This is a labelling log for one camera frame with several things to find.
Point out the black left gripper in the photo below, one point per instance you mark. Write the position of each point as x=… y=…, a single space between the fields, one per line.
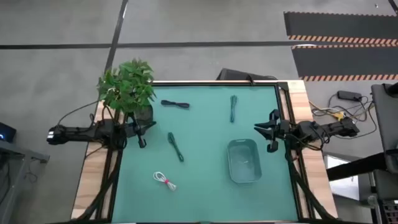
x=132 y=130

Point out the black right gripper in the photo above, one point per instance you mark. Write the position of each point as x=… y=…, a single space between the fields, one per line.
x=283 y=130

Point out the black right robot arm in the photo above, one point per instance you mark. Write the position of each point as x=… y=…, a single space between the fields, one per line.
x=339 y=128

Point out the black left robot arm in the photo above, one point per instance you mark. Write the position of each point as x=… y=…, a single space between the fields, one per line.
x=81 y=132

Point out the black plant pot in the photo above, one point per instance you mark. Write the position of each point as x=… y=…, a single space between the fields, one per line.
x=146 y=114

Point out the teal plastic bin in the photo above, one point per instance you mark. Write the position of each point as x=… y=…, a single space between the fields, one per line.
x=244 y=161

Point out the green leafy artificial plant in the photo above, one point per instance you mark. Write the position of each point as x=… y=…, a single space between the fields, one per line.
x=127 y=84

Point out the black monitor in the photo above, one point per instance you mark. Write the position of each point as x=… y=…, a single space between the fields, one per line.
x=233 y=75

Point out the yellow plug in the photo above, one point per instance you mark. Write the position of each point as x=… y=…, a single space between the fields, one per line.
x=339 y=116

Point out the black power adapter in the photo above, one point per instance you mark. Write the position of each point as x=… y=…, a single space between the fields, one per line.
x=349 y=95

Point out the black diagonal beam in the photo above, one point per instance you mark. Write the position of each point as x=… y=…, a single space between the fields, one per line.
x=354 y=166

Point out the white panel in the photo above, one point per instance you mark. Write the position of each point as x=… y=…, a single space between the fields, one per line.
x=342 y=188

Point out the black hazard-striped floor mat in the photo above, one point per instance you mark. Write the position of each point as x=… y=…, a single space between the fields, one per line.
x=342 y=60
x=339 y=25

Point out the grey chair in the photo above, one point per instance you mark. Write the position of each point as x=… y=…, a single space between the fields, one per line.
x=387 y=124

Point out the grey side table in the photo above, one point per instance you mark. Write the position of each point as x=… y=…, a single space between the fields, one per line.
x=18 y=149

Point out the black device with blue light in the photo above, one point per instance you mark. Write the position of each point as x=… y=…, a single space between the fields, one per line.
x=7 y=132

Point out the black aluminium table frame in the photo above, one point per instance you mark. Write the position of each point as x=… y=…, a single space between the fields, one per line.
x=284 y=85

